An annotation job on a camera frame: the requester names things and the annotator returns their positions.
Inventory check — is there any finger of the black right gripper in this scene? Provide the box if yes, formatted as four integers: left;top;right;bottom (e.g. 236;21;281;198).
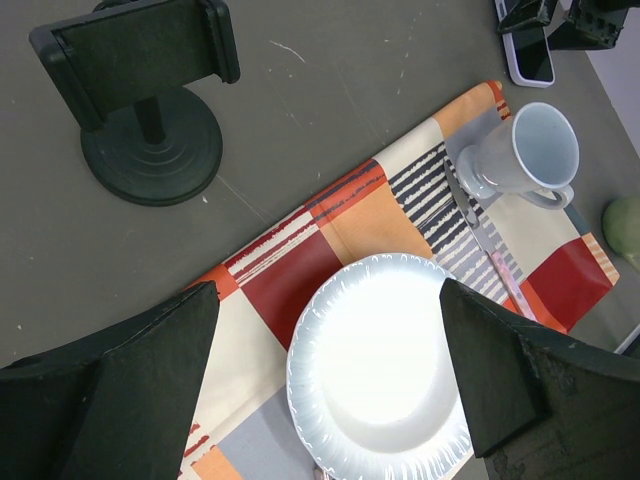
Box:
567;0;628;49
497;0;558;34

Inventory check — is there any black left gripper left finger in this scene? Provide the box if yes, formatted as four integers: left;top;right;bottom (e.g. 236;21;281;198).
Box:
1;281;220;479

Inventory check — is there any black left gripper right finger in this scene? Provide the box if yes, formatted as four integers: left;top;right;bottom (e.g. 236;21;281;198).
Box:
440;279;639;479

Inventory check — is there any phone with lilac case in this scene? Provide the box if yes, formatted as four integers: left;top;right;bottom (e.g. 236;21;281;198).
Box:
494;1;555;88

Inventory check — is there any black phone stand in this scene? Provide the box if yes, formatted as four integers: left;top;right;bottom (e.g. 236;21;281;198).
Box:
29;0;240;207

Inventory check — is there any blue grey mug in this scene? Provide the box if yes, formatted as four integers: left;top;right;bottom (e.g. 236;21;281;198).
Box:
454;102;580;210

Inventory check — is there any colourful patterned placemat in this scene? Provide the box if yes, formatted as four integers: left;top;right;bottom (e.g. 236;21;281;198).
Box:
179;81;619;479

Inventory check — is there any white ceramic plate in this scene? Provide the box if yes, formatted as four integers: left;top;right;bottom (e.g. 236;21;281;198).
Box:
286;253;473;479

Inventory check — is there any green mug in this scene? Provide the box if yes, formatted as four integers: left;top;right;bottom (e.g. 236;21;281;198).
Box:
602;195;640;271

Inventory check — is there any pink handled fork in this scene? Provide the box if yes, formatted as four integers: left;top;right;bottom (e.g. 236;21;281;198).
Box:
443;161;537;322

